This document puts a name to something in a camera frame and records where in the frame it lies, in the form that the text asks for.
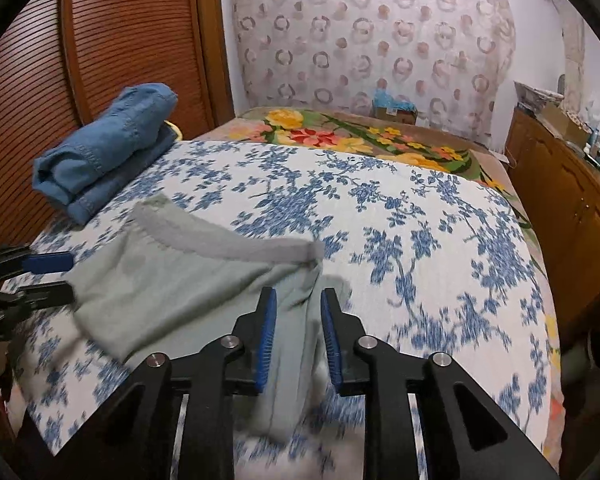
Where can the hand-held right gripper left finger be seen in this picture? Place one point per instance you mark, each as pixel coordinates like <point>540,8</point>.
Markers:
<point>267,340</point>

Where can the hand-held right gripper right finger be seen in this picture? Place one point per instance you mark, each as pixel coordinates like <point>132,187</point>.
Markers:
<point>330,345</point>

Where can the open flat cardboard box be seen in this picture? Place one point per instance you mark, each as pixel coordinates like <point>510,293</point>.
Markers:
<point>562,125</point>

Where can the wooden louvered door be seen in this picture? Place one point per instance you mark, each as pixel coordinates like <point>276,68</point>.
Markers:
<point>120,35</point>

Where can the wooden cabinet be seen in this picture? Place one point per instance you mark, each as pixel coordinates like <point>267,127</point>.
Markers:
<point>570,200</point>

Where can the beige lace curtain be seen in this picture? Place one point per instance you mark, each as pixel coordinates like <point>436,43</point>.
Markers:
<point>575,60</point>

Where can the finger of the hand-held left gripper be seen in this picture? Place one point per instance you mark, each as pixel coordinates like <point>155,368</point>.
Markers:
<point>50,262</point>
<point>45,295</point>

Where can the grey-green pants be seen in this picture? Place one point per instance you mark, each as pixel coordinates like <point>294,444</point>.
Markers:
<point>180,280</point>

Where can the cardboard box with blue packets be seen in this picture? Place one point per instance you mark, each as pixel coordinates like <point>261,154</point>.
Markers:
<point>395,110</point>

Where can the brown yellow-flower blanket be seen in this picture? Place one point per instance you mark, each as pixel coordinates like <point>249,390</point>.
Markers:
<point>330,135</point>

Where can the blue floral white blanket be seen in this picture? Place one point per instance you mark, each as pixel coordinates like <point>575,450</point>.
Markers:
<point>430,260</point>

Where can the stack of newspapers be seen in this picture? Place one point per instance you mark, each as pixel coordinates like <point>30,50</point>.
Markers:
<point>537,95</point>

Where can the folded blue denim jeans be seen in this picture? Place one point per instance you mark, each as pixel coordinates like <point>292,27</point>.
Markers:
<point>105,150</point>

